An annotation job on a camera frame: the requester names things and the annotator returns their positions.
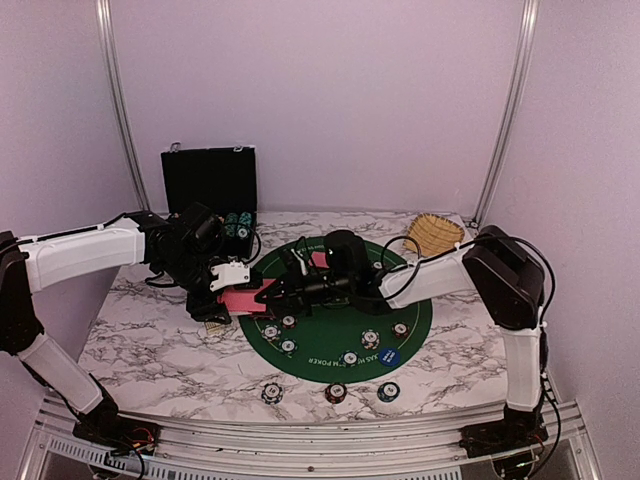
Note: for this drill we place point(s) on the red card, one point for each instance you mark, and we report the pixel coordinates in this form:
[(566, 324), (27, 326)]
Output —
[(319, 259)]

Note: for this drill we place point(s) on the black poker chip case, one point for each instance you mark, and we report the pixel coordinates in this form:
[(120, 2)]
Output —
[(224, 179)]

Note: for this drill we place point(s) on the blue gold card box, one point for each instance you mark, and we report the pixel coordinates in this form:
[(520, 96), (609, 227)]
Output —
[(216, 328)]

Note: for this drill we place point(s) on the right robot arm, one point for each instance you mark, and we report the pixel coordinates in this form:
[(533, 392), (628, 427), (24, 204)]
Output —
[(508, 280)]

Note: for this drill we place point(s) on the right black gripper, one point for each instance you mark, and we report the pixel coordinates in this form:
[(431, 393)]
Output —
[(293, 290)]

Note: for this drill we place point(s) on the right aluminium frame post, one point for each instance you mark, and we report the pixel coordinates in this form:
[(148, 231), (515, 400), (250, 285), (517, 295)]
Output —
[(515, 92)]

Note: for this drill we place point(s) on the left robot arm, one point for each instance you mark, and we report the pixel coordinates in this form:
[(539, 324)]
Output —
[(53, 286)]

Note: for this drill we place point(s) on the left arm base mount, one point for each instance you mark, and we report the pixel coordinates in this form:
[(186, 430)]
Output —
[(127, 435)]

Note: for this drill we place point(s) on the teal chip stack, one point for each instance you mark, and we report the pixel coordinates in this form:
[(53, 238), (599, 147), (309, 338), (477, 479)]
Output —
[(388, 392)]

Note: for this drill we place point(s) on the teal chips row in case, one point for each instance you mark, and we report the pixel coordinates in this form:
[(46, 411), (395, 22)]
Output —
[(244, 224)]

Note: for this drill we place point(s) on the red black chip stack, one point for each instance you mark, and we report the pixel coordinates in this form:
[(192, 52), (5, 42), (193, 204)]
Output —
[(335, 393)]

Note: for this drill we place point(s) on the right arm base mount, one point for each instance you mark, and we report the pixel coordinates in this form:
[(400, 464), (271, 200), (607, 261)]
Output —
[(497, 437)]

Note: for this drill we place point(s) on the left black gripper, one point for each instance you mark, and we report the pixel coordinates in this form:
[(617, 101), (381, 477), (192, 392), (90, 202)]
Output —
[(203, 309)]

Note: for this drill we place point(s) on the woven bamboo tray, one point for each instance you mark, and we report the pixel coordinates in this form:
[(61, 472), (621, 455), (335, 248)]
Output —
[(433, 234)]

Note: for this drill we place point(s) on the green chips row in case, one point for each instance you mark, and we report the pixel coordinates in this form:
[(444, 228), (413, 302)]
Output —
[(230, 224)]

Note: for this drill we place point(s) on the red playing card deck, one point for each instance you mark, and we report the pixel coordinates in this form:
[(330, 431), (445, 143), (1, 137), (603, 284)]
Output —
[(241, 302)]

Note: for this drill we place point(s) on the round green poker mat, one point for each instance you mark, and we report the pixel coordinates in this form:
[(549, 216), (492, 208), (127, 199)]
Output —
[(337, 327)]

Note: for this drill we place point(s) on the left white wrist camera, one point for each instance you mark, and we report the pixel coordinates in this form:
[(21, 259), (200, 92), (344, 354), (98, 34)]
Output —
[(229, 274)]

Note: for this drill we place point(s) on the blue small blind button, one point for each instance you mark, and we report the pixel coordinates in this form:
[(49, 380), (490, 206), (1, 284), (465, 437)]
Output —
[(389, 357)]

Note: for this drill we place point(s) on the white chips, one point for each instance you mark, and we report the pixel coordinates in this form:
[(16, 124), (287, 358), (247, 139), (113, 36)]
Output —
[(271, 333), (370, 339)]

